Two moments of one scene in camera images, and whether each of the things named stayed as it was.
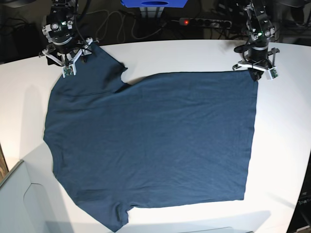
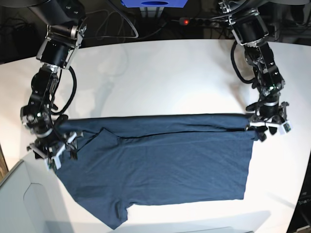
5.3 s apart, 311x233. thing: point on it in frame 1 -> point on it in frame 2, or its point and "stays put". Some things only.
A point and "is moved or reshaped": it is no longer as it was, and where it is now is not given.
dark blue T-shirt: [152, 140] is moved or reshaped
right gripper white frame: [272, 72] -> [285, 126]
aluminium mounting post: [151, 12] stays put
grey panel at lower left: [31, 200] stays put
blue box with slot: [154, 3] stays put
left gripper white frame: [70, 69] -> [54, 158]
